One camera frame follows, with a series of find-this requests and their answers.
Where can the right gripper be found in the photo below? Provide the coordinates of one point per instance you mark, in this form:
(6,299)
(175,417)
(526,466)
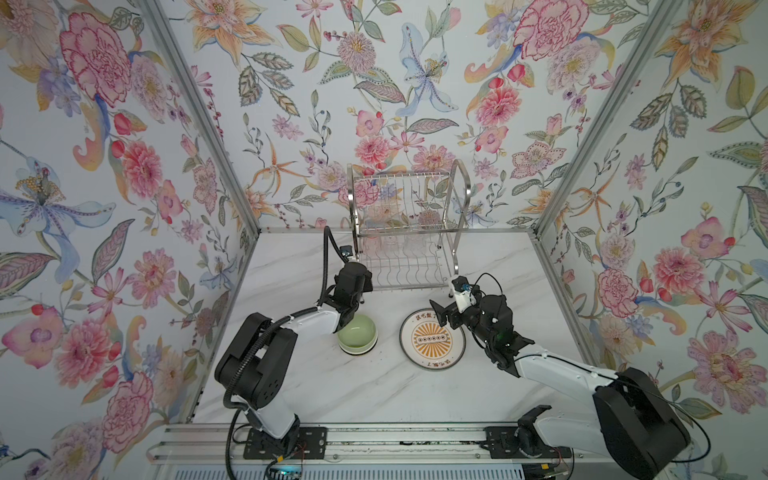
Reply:
(441,312)

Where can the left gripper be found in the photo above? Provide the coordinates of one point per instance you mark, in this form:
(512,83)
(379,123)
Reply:
(368,285)

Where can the brown rimmed plate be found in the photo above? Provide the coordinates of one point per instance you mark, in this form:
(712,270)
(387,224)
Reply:
(429,345)

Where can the pale green bowl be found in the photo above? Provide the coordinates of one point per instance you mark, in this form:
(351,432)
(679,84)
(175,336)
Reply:
(359,336)

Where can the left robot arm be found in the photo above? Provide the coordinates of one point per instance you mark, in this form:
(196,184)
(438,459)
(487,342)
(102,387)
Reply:
(255,364)

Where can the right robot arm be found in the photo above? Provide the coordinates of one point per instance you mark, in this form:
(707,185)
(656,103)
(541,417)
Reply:
(628,420)

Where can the chrome two-tier dish rack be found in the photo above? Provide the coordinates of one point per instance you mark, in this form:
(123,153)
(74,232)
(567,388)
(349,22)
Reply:
(407,225)

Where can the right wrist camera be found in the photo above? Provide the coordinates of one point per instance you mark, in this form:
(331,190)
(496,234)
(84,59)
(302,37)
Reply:
(465,293)

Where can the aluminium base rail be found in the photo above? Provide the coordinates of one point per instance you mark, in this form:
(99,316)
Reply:
(357,443)

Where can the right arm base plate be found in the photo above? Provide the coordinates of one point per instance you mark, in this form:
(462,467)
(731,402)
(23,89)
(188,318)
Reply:
(528,443)

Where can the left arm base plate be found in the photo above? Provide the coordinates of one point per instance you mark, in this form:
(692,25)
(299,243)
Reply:
(285,443)

